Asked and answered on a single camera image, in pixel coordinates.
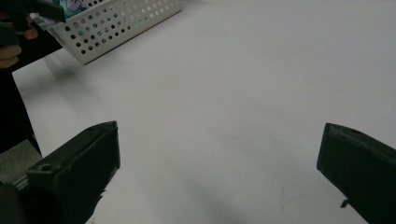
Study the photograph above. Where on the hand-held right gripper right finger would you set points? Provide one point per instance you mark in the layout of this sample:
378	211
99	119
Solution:
361	168

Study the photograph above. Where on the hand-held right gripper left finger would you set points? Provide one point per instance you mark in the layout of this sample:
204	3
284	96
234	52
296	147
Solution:
77	165

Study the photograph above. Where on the teal printed packet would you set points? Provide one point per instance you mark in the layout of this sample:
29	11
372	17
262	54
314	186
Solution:
70	6

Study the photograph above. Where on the white perforated plastic basket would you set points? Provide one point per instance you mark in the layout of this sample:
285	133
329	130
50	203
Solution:
118	25

